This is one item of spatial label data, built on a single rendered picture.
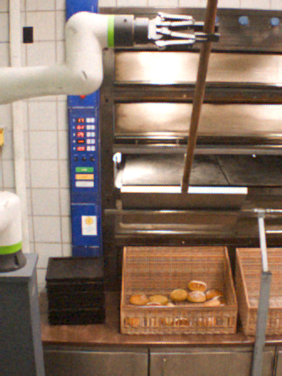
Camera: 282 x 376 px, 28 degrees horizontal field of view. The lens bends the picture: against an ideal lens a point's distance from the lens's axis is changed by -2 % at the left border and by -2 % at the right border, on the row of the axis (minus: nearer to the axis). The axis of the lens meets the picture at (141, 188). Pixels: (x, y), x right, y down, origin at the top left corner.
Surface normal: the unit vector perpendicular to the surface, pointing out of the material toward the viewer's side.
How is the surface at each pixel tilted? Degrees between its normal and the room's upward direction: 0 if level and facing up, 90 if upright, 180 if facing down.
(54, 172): 90
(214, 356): 91
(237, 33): 90
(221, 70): 70
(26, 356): 90
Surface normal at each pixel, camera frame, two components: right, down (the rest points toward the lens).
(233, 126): -0.02, -0.09
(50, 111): -0.02, 0.25
